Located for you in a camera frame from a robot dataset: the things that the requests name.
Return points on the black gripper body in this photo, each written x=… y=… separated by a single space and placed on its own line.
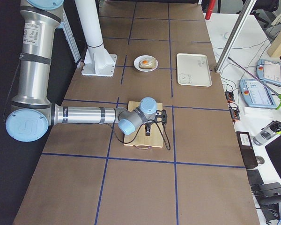
x=148 y=129

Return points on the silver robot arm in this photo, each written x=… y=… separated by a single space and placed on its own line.
x=32 y=113

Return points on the wooden cutting board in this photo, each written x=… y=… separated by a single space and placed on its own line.
x=142 y=141

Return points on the toast with fried egg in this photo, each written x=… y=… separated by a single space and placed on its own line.
x=147 y=63

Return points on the cream bear tray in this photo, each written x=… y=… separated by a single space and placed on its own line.
x=193 y=70

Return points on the orange black adapter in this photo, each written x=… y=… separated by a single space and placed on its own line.
x=234 y=112
x=229 y=96

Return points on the black rectangular box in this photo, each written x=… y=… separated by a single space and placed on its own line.
x=246 y=149

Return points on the near teach pendant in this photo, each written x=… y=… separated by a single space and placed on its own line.
x=256 y=95

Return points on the teach pendant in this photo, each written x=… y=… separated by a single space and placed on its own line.
x=256 y=95
x=269 y=71

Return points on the clear water bottle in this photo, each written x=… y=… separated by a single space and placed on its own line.
x=268 y=132

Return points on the far teach pendant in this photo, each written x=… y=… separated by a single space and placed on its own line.
x=269 y=71

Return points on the red bottle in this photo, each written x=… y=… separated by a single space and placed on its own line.
x=210 y=9

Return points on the white camera mast base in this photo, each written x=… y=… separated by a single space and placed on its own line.
x=97 y=62

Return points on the aluminium frame post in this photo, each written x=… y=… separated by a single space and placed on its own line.
x=245 y=12

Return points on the green handled reacher grabber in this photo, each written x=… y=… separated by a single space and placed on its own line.
x=257 y=79

